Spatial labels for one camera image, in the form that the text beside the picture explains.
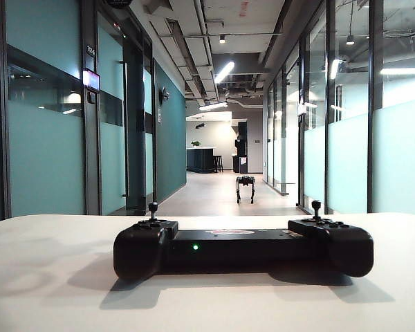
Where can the black door access panel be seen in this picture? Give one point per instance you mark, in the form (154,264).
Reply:
(92,98)

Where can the low linear ceiling light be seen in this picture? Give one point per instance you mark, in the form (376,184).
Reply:
(212,106)

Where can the black handheld remote control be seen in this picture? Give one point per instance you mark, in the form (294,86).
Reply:
(242,252)

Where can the black kiosk with white label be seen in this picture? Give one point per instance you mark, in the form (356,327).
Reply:
(240,165)

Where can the dark wooden bar stool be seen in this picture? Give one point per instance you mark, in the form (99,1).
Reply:
(218,162)

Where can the hanging pendant lamp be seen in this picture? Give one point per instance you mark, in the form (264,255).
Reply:
(350,41)

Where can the dark kitchen counter island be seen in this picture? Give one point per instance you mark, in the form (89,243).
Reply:
(200,160)

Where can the ceiling track spot lamp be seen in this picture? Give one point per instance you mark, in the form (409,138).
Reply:
(222,39)

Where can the long linear ceiling light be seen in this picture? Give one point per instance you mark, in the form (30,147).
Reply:
(224,72)

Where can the black quadruped robot dog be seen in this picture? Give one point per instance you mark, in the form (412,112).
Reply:
(245,183)

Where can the green potted plant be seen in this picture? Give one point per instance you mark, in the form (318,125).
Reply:
(196,143)

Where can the tall black cabinet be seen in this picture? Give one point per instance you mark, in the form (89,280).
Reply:
(242,135)

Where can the small white wall notice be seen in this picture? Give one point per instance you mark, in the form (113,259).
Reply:
(159,115)

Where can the lit room sign display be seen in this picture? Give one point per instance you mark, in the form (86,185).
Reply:
(91,80)

